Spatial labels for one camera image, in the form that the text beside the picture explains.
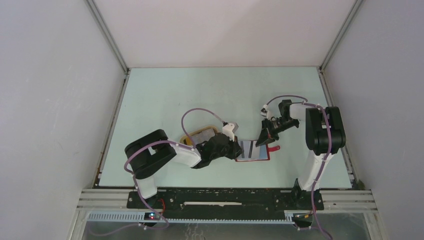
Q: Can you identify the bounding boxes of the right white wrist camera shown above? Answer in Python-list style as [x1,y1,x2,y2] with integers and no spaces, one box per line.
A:
[260,104,275,121]

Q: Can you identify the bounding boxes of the silver card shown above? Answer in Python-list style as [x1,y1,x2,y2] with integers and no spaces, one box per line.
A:
[237,140,260,161]

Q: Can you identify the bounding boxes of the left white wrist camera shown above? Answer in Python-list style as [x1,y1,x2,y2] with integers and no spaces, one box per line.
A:
[222,122,239,142]

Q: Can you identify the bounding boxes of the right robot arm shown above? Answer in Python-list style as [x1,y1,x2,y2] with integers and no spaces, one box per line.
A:
[256,99,346,209]

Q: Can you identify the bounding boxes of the beige oval plastic tray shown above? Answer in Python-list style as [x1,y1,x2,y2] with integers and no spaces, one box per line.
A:
[179,125,219,146]

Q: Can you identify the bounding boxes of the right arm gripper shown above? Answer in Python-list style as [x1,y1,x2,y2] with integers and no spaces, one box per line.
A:
[256,117,298,147]

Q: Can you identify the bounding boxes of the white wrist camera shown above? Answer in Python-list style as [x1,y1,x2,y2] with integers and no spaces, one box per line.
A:
[222,122,239,142]
[260,104,275,121]

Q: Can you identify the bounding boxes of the red leather card holder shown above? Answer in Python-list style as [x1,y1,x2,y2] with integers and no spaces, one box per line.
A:
[235,140,281,162]

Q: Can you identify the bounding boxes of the aluminium frame rail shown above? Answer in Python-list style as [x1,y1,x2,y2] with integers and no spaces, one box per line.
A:
[68,187,387,240]

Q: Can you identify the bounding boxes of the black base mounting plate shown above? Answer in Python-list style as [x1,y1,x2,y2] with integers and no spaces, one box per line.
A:
[126,187,324,221]

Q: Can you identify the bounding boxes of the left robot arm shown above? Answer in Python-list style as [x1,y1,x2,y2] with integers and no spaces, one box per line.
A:
[123,129,243,208]

